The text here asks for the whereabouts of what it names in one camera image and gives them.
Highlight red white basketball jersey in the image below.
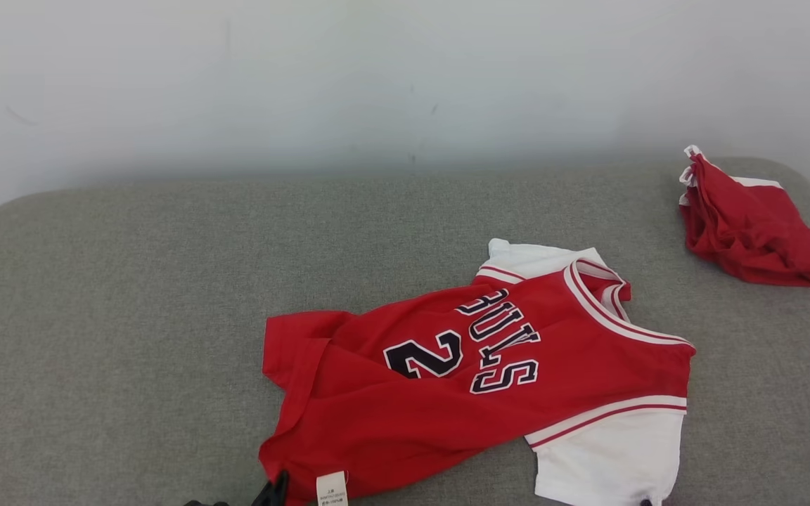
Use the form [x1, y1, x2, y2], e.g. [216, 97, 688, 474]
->
[259, 239, 696, 506]

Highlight red shorts with white stripe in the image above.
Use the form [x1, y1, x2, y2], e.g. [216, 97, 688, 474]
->
[679, 145, 810, 287]

